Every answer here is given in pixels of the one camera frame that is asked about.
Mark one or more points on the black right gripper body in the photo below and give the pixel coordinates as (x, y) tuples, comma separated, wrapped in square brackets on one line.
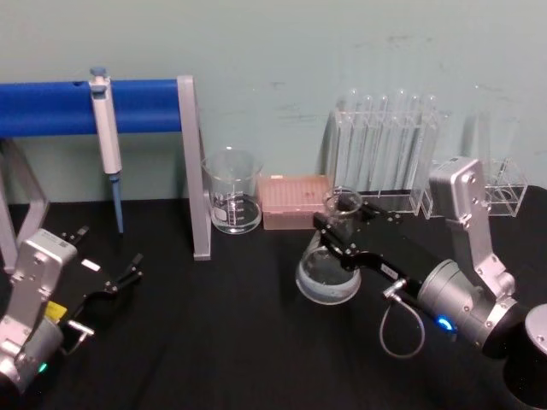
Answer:
[(393, 260)]

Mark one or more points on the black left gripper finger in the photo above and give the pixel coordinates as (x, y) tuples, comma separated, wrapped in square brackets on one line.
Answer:
[(78, 237), (130, 273)]

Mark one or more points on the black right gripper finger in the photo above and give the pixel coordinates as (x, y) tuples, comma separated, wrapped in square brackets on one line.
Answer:
[(337, 245), (376, 212)]

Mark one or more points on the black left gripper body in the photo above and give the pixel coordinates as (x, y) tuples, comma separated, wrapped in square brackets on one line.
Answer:
[(92, 286)]

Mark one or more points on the clear glass conical flask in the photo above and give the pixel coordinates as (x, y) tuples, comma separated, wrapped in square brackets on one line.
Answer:
[(325, 282)]

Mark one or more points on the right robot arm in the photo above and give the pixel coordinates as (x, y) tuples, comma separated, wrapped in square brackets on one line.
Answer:
[(470, 299)]

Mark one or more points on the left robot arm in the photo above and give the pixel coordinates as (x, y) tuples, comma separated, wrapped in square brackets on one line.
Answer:
[(32, 299)]

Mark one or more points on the clear acrylic test tube rack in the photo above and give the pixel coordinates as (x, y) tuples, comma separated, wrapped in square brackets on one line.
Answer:
[(419, 162)]

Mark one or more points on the pink pipette tip box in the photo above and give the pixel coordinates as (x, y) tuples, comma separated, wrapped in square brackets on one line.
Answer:
[(286, 200)]

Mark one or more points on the clear glass test tube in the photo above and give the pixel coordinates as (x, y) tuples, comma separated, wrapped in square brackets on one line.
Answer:
[(383, 136), (415, 136), (429, 136), (366, 136), (353, 128), (401, 128)]

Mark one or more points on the clear glass beaker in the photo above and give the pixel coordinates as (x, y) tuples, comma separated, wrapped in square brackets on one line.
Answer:
[(233, 213)]

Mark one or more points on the black table cloth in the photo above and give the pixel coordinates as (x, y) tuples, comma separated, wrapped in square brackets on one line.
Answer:
[(222, 333)]

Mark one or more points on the white blue pipette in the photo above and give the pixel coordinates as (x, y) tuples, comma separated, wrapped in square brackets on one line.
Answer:
[(104, 128)]

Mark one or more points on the clear acrylic box holder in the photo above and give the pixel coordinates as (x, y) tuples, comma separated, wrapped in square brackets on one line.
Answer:
[(508, 196)]

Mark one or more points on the blue pipette stand grey legs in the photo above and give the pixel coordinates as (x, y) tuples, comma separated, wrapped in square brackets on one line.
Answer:
[(51, 107)]

